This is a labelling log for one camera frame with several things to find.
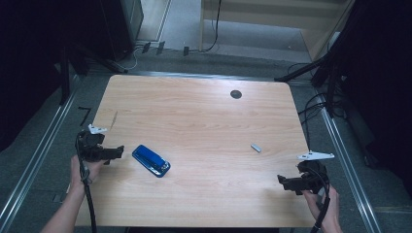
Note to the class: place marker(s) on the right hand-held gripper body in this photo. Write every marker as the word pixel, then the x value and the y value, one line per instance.
pixel 312 176

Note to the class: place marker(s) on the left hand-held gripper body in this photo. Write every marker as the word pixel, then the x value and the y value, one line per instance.
pixel 92 145

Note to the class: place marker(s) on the blue stapler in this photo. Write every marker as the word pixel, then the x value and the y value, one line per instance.
pixel 151 160

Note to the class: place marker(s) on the silver staple strip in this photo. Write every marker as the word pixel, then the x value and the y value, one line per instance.
pixel 256 148

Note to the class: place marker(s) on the person's left hand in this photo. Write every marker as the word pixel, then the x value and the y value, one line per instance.
pixel 94 170

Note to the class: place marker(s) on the person's right hand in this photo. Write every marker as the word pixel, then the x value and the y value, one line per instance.
pixel 327 210

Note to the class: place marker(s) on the dark round table grommet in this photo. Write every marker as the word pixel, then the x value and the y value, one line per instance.
pixel 236 94

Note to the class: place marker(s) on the black curtain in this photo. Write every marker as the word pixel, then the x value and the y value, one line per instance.
pixel 29 64
pixel 379 84

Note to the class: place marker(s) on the black metal stand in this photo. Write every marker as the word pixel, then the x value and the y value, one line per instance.
pixel 307 69

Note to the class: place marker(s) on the dark cabinet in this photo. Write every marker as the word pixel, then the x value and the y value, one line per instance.
pixel 121 27

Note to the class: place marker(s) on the metal floor rail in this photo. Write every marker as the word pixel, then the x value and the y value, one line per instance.
pixel 348 168
pixel 35 161

